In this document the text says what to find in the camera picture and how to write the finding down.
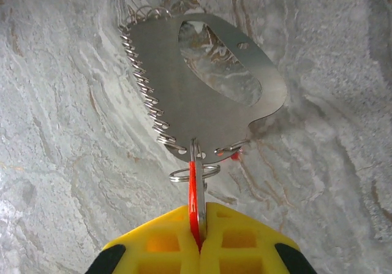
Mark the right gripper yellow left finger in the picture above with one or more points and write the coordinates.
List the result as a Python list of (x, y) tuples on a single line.
[(165, 255)]

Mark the red plastic key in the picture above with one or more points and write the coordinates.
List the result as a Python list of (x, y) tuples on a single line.
[(193, 194)]

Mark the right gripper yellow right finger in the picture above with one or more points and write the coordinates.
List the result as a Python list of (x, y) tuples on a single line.
[(239, 255)]

